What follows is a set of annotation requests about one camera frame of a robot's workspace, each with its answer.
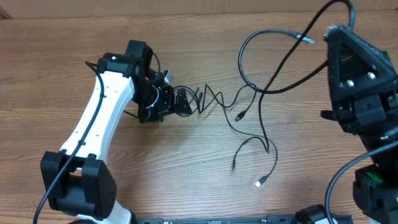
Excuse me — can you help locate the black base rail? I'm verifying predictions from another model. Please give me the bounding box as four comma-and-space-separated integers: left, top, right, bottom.
133, 213, 354, 224

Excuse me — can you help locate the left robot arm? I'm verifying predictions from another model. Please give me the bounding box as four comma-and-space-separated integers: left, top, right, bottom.
40, 40, 192, 223

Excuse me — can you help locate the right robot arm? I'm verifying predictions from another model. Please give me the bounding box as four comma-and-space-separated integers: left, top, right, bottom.
321, 24, 397, 223

